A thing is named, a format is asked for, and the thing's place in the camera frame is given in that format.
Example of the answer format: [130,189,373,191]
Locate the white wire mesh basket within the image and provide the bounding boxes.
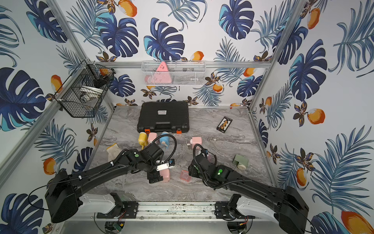
[141,60,206,86]

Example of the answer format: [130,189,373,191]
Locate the white work glove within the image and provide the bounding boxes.
[106,143,122,162]

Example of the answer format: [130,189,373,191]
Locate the pink transparent tray back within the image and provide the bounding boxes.
[204,152,214,163]

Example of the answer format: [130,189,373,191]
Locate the pink transparent tray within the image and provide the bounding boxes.
[204,152,214,163]
[180,170,191,183]

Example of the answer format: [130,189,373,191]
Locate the black plastic tool case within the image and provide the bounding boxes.
[137,101,190,134]

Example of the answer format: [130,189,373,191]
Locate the black wire basket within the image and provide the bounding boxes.
[53,60,116,118]

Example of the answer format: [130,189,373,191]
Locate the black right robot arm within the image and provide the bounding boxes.
[189,144,309,234]

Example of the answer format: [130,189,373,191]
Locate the pink transparent tray right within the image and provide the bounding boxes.
[180,170,191,183]

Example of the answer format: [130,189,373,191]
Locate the yellow pencil sharpener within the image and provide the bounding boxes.
[138,132,149,150]

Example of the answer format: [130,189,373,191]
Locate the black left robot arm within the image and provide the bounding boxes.
[30,141,164,223]

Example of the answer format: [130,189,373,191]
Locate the pink triangular object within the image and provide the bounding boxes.
[150,61,172,84]

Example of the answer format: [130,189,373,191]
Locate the aluminium front rail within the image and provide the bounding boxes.
[62,200,296,222]

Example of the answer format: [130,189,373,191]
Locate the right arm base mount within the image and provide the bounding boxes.
[214,194,255,221]

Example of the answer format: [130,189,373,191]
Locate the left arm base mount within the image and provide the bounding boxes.
[95,193,139,220]

